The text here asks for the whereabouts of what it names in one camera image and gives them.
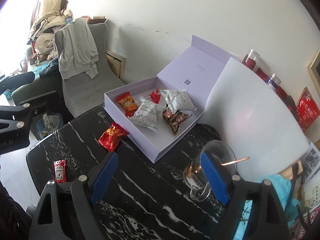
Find grey patterned chair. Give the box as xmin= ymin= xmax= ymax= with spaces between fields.
xmin=61 ymin=23 xmax=124 ymax=118

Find white bread packet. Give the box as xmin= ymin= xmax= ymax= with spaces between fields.
xmin=128 ymin=98 xmax=165 ymax=132
xmin=160 ymin=89 xmax=197 ymax=114

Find red ketchup sachet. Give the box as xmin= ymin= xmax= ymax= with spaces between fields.
xmin=53 ymin=159 xmax=67 ymax=184

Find lavender gift box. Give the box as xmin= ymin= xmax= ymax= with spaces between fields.
xmin=104 ymin=36 xmax=232 ymax=163

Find wooden framed panel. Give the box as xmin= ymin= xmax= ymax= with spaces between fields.
xmin=105 ymin=49 xmax=126 ymax=79

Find red gold snack packet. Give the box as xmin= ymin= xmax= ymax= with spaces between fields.
xmin=98 ymin=122 xmax=129 ymax=152

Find copper spoon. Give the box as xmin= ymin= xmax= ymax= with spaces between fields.
xmin=184 ymin=157 xmax=249 ymax=178

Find light grey sweatshirt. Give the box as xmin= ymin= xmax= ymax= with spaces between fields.
xmin=54 ymin=18 xmax=99 ymax=80

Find pile of clothes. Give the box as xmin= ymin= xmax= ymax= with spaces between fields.
xmin=26 ymin=9 xmax=73 ymax=64

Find red goji berry bag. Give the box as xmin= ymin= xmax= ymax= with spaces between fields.
xmin=296 ymin=87 xmax=319 ymax=133

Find glass mug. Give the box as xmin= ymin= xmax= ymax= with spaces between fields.
xmin=183 ymin=140 xmax=237 ymax=204

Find light blue cloth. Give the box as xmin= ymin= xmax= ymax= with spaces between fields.
xmin=233 ymin=174 xmax=298 ymax=239

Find brown gold snack packet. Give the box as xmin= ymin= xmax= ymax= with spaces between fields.
xmin=163 ymin=109 xmax=192 ymax=135

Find clear jar red contents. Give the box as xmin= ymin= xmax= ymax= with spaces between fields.
xmin=242 ymin=49 xmax=260 ymax=70

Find red yellow cartoon snack packet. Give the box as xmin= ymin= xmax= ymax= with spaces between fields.
xmin=116 ymin=92 xmax=138 ymax=117

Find dark green sofa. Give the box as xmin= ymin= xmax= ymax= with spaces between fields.
xmin=12 ymin=74 xmax=63 ymax=105

